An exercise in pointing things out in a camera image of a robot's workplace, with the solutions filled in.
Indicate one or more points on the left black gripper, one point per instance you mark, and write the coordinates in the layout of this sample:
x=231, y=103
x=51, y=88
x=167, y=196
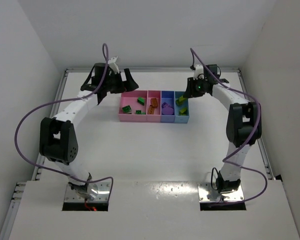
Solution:
x=116, y=85

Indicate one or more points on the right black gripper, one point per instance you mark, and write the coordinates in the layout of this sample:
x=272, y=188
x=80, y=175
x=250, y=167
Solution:
x=190, y=89

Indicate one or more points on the lime lego brick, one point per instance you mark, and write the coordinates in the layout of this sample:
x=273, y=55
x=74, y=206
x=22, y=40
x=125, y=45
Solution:
x=183, y=111
x=179, y=101

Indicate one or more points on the dark green lego brick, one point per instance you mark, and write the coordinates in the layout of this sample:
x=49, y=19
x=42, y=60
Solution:
x=141, y=100

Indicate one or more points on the purple round lego brick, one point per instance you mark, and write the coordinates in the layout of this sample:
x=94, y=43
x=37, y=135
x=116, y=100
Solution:
x=168, y=110

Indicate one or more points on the orange lego plate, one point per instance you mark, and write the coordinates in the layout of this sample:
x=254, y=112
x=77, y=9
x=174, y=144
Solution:
x=154, y=102
x=151, y=110

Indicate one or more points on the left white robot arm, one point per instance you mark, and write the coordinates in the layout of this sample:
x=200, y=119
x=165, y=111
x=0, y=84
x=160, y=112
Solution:
x=58, y=140

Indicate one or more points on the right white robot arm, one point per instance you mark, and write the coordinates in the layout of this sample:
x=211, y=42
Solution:
x=243, y=126

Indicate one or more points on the large pink bin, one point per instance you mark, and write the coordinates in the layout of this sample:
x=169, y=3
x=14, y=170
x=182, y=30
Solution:
x=133, y=106

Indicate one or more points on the dark blue bin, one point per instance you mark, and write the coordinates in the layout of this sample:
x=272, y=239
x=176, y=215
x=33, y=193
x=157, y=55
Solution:
x=169, y=97

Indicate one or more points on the light blue bin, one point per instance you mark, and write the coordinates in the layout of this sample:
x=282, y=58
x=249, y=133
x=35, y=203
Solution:
x=180, y=119

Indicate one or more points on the small green lego brick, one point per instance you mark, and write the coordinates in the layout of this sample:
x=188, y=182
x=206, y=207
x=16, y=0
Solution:
x=140, y=112

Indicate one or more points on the small pink bin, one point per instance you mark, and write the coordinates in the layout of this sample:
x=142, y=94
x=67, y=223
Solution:
x=155, y=115

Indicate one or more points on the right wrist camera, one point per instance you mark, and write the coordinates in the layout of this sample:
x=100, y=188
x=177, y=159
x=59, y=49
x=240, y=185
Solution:
x=198, y=71

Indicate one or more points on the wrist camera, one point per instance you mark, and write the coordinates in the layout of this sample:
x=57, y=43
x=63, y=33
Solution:
x=113, y=65
x=198, y=71

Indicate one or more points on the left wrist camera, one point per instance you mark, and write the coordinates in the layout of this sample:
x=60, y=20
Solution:
x=113, y=65

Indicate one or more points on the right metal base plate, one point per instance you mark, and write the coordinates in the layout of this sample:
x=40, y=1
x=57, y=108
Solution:
x=207, y=195

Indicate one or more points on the metal base plate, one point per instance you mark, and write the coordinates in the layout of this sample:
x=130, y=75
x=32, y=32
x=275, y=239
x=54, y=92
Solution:
x=207, y=195
x=93, y=193

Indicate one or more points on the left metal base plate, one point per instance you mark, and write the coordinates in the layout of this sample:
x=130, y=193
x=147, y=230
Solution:
x=93, y=193

